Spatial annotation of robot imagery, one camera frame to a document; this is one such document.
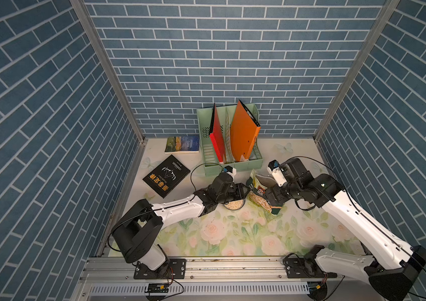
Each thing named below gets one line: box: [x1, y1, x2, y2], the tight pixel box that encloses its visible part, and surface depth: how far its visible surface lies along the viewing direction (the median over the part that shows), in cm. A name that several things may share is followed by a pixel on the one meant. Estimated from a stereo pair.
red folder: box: [208, 102, 226, 164], surface depth 90 cm
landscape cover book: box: [164, 135, 200, 154], surface depth 118 cm
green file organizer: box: [196, 102, 264, 177], surface depth 103 cm
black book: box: [142, 154, 192, 199], surface depth 101 cm
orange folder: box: [229, 99, 262, 162], surface depth 93 cm
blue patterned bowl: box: [223, 198, 247, 211], surface depth 88 cm
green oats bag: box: [246, 169, 282, 216], surface depth 80 cm
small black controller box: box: [144, 282, 170, 293], surface depth 73 cm
